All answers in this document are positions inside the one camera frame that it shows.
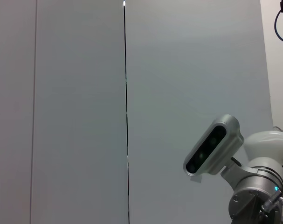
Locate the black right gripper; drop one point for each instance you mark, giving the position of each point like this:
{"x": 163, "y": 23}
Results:
{"x": 276, "y": 217}

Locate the small grey wall plate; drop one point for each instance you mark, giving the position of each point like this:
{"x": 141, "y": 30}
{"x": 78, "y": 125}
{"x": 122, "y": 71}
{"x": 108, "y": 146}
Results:
{"x": 196, "y": 179}

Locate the white and silver right arm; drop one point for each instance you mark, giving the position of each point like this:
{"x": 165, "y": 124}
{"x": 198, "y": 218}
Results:
{"x": 255, "y": 184}

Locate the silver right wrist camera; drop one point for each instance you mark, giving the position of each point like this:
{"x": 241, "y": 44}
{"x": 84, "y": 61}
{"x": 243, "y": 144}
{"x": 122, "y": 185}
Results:
{"x": 213, "y": 144}

